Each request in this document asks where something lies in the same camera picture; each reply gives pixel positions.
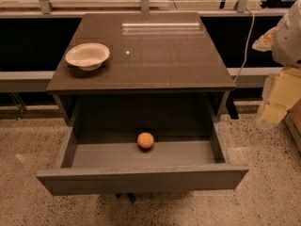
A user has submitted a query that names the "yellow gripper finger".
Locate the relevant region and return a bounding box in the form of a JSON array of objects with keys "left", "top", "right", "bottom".
[
  {"left": 252, "top": 27, "right": 276, "bottom": 52},
  {"left": 256, "top": 68, "right": 301, "bottom": 130}
]

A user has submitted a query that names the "orange fruit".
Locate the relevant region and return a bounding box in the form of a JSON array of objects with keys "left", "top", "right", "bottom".
[{"left": 137, "top": 133, "right": 154, "bottom": 149}]

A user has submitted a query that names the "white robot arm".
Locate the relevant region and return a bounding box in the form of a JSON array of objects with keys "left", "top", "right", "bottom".
[{"left": 252, "top": 0, "right": 301, "bottom": 130}]

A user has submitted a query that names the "grey drawer cabinet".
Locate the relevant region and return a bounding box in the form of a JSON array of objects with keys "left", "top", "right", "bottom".
[{"left": 47, "top": 12, "right": 235, "bottom": 121}]

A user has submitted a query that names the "open grey top drawer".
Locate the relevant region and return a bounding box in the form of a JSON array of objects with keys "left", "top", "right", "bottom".
[{"left": 37, "top": 118, "right": 248, "bottom": 195}]

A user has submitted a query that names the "cardboard box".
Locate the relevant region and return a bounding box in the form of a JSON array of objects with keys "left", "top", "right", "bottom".
[{"left": 290, "top": 99, "right": 301, "bottom": 133}]

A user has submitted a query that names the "white bowl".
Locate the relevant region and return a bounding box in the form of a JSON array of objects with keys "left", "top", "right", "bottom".
[{"left": 65, "top": 43, "right": 110, "bottom": 71}]

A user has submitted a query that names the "white cable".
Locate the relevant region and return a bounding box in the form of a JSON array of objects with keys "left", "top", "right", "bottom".
[{"left": 232, "top": 7, "right": 256, "bottom": 84}]

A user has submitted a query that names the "metal railing frame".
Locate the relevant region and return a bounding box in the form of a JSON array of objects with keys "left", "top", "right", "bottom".
[{"left": 0, "top": 0, "right": 296, "bottom": 93}]

